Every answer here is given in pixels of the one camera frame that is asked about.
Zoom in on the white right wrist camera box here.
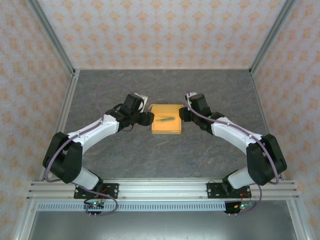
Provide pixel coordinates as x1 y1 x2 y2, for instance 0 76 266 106
184 91 198 106

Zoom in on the grey metal sheet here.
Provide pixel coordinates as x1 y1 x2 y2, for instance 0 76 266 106
27 211 298 240

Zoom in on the grey slotted cable duct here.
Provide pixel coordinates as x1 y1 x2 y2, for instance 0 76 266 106
36 202 227 212

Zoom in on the aluminium table side rail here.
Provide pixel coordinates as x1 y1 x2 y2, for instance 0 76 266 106
39 69 81 181
249 71 286 181

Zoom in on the aluminium mounting rail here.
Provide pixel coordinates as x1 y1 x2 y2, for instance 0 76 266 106
26 178 300 201

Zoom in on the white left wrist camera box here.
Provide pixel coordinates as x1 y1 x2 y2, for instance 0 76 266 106
134 92 149 112

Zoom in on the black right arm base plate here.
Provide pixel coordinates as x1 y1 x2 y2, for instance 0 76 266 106
206 182 253 200

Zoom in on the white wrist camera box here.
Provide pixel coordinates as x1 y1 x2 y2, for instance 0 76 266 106
184 91 198 106
134 92 149 112

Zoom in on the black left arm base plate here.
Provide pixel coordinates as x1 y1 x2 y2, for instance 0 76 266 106
73 183 120 200

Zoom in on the orange paper box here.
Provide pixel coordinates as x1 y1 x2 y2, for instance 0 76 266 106
148 103 183 136

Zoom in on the aluminium frame post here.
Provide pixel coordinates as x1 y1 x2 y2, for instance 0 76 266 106
249 0 299 76
26 0 77 76

